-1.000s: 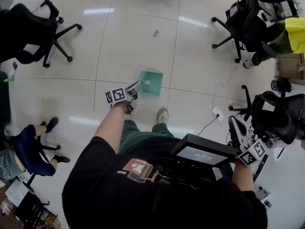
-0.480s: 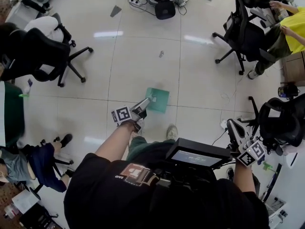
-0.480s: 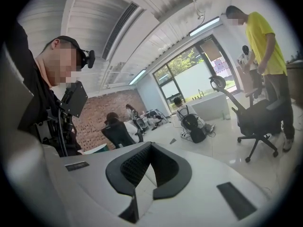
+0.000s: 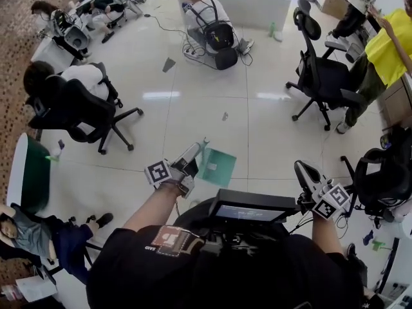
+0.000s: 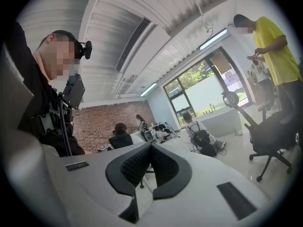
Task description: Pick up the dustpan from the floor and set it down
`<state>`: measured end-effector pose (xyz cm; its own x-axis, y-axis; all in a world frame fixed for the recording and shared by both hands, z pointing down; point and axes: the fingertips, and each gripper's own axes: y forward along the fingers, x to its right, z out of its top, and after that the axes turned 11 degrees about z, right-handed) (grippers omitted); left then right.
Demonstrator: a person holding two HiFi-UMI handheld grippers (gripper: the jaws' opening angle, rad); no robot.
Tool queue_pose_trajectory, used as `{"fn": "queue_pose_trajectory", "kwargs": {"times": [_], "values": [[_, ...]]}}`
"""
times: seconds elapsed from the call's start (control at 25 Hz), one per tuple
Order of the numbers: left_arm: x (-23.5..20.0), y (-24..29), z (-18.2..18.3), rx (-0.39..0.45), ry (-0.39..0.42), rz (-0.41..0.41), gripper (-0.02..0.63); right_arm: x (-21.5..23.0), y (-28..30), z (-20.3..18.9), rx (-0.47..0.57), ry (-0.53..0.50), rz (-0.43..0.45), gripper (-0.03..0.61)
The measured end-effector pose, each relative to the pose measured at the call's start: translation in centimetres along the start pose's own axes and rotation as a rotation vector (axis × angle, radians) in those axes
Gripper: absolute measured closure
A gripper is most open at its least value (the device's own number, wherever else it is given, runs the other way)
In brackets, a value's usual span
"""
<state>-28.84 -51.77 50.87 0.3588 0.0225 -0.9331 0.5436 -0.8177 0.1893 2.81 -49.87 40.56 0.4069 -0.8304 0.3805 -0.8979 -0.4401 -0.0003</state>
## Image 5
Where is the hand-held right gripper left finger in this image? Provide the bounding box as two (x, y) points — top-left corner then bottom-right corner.
(105, 142), (152, 197)

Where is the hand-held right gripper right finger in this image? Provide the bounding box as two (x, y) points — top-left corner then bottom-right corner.
(151, 143), (193, 200)

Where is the black office chair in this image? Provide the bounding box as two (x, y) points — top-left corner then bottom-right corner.
(108, 133), (156, 189)
(221, 91), (303, 183)

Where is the white desk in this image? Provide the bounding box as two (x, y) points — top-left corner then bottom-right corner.
(130, 131), (152, 144)

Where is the black round bag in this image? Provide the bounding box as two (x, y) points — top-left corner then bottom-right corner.
(201, 143), (217, 157)

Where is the grey folding lounger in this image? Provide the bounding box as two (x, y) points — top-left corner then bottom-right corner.
(163, 122), (181, 139)

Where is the black backpack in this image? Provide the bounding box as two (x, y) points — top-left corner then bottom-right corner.
(193, 124), (211, 148)

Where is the black chest harness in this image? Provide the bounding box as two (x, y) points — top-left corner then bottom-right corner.
(29, 91), (75, 141)

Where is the black chest display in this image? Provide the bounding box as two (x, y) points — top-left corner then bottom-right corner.
(58, 73), (86, 110)

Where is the white counter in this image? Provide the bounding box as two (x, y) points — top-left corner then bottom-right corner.
(195, 107), (242, 137)

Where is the black-framed window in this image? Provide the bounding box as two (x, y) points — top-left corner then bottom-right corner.
(163, 78), (197, 130)

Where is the ceiling tube light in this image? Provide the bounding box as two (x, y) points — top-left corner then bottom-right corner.
(140, 82), (158, 96)
(198, 28), (229, 51)

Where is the large glass pane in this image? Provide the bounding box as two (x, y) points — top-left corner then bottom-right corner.
(178, 58), (225, 118)

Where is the person's torso black shirt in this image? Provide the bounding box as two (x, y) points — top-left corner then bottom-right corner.
(4, 21), (86, 157)

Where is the person's head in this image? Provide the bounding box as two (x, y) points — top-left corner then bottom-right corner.
(33, 29), (82, 81)

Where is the glass door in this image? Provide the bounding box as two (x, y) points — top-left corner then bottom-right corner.
(208, 47), (250, 106)

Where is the ceiling air vent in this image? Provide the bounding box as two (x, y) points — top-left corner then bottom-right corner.
(116, 17), (152, 72)

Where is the group of paper sheets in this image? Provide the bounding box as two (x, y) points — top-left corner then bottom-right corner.
(222, 71), (239, 87)

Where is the brown cardboard sheet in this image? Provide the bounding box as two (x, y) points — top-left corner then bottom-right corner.
(210, 53), (232, 73)

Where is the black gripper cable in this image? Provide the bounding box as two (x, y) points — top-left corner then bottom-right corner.
(60, 98), (73, 157)

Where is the black head camera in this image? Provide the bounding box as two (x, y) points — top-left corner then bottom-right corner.
(79, 41), (93, 60)

